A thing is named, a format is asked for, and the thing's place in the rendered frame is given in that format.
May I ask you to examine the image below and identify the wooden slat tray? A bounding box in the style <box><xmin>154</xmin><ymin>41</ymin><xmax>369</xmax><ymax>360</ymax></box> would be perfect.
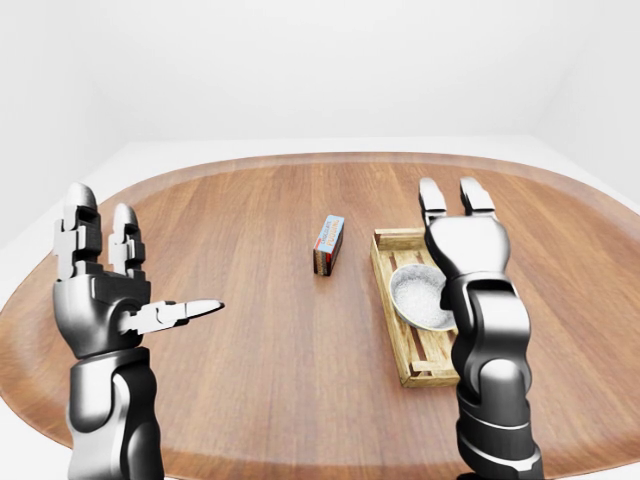
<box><xmin>369</xmin><ymin>227</ymin><xmax>462</xmax><ymax>389</ymax></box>

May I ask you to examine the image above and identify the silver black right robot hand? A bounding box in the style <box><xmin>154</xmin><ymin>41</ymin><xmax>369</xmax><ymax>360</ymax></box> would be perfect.
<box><xmin>417</xmin><ymin>176</ymin><xmax>511</xmax><ymax>285</ymax></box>

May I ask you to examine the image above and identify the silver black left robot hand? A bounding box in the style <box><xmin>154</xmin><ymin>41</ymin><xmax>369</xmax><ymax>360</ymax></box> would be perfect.
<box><xmin>51</xmin><ymin>182</ymin><xmax>226</xmax><ymax>360</ymax></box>

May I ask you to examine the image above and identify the white speckled bowl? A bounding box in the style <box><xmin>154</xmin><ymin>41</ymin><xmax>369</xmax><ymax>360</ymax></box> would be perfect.
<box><xmin>389</xmin><ymin>264</ymin><xmax>460</xmax><ymax>332</ymax></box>

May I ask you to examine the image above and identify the printed pudding box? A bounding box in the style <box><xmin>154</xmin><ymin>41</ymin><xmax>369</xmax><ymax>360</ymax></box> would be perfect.
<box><xmin>312</xmin><ymin>214</ymin><xmax>347</xmax><ymax>277</ymax></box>

